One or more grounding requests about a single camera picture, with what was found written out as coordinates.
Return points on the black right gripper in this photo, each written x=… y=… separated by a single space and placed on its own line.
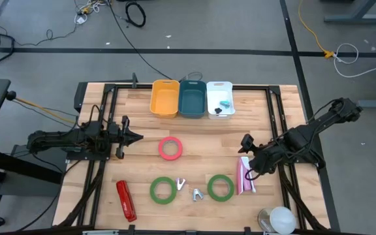
x=263 y=160

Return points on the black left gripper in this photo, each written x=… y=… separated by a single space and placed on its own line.
x=122 y=137

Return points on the pink tape roll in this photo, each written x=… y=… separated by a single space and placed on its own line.
x=162 y=153

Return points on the green tape roll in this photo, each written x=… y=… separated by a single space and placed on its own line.
x=153 y=196
x=211 y=195

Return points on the red stapler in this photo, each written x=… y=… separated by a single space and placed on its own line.
x=126 y=200

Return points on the lilac staple remover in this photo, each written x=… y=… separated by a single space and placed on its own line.
x=179 y=186

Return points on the teal staple remover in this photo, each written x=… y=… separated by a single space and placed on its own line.
x=225 y=104

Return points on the light blue staple remover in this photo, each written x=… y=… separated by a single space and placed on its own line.
x=197 y=195

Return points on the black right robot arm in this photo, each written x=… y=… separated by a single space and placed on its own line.
x=305 y=134

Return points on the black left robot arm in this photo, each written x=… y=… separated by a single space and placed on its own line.
x=54 y=138

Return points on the yellow plastic bin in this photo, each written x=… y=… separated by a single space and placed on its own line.
x=164 y=98

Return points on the silver round metal base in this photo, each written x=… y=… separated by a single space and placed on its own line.
x=263 y=218

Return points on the white dome lamp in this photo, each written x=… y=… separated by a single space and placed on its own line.
x=282 y=220

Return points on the teal plastic bin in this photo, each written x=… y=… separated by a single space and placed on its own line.
x=192 y=98

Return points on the white plastic bin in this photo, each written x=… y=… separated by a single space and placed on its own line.
x=214 y=94

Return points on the black aluminium table frame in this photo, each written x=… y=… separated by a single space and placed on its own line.
x=256 y=87

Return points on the grey desk leg frame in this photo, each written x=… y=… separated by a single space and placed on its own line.
x=354 y=19

